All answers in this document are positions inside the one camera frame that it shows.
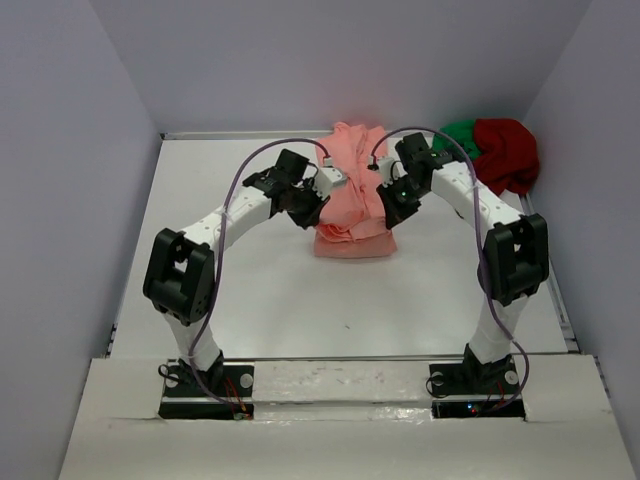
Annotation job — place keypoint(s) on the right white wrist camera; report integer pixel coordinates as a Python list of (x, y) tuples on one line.
[(388, 168)]

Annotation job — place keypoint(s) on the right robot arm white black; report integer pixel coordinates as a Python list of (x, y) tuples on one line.
[(512, 249)]

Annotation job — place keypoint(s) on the aluminium left side rail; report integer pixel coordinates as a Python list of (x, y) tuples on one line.
[(111, 339)]

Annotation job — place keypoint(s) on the aluminium front rail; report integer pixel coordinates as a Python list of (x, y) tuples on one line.
[(424, 357)]

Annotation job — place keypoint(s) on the pink t shirt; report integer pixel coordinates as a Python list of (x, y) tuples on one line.
[(352, 224)]

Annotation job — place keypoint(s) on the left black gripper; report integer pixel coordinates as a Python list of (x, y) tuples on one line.
[(312, 216)]

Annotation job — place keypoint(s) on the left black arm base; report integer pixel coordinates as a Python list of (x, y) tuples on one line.
[(182, 397)]

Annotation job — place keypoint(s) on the red t shirt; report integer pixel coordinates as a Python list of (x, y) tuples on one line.
[(508, 159)]

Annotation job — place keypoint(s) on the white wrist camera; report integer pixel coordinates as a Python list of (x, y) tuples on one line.
[(327, 178), (388, 168)]

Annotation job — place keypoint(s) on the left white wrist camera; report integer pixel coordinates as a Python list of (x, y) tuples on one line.
[(327, 178)]

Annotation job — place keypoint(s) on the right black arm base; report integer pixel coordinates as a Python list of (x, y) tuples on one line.
[(454, 397)]

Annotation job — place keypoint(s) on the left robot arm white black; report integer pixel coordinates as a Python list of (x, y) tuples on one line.
[(184, 271)]

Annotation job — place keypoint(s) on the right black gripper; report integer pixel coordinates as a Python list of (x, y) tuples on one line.
[(394, 212)]

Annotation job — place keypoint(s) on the aluminium back rail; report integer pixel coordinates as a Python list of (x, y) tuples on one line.
[(243, 135)]

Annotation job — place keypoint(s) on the green t shirt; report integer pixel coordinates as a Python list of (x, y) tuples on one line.
[(463, 133)]

